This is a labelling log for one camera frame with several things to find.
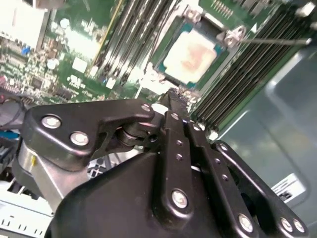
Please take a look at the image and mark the silver CPU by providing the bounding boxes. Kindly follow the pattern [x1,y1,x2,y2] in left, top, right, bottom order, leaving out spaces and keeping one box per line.
[162,23,230,85]

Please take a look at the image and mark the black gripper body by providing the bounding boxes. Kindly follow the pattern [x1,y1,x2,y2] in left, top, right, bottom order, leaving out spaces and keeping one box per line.
[46,152,238,238]

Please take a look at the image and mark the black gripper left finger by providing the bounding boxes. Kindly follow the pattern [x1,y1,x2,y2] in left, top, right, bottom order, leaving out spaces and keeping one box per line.
[12,90,194,224]

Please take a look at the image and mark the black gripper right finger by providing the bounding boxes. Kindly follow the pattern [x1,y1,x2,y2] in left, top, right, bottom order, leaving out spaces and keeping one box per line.
[173,93,310,238]

